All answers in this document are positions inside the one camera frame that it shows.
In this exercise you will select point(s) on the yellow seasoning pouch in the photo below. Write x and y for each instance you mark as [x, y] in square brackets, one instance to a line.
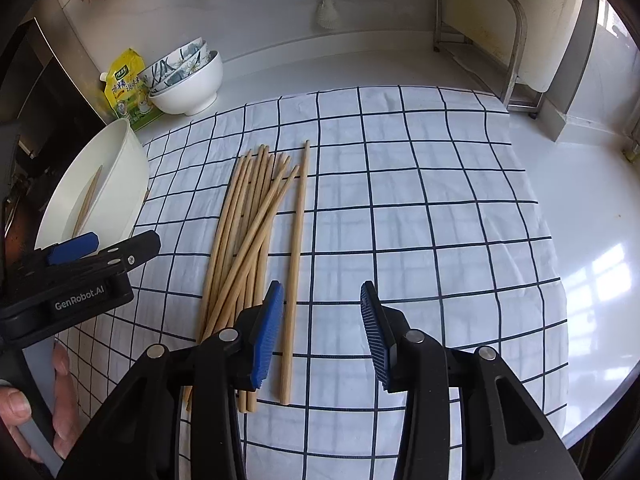
[125, 90]

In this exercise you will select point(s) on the white ceramic bowl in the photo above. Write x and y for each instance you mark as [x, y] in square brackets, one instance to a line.
[192, 92]

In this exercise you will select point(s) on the single bamboo chopstick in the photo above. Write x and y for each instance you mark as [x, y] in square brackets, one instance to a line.
[89, 200]

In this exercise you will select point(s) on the person's left hand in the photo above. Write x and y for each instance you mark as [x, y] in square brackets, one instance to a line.
[66, 395]

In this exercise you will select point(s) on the large white plastic bowl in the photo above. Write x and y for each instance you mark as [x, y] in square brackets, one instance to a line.
[115, 170]

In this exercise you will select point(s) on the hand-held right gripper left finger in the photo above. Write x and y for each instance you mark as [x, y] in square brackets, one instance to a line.
[265, 340]

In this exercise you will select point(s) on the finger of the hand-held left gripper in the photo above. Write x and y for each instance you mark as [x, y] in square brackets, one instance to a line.
[75, 248]
[135, 247]

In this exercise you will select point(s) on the pile of bamboo chopsticks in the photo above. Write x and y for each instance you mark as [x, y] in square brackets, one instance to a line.
[250, 240]

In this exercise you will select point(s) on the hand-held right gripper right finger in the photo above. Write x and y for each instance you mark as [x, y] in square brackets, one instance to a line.
[375, 340]

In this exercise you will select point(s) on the dark metal appliance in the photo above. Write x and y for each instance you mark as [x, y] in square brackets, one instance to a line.
[30, 100]

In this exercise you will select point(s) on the white black-checked cloth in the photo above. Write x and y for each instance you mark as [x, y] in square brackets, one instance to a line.
[400, 210]

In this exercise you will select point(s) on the floral ceramic bowl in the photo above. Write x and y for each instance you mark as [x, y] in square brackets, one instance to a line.
[172, 62]
[184, 80]

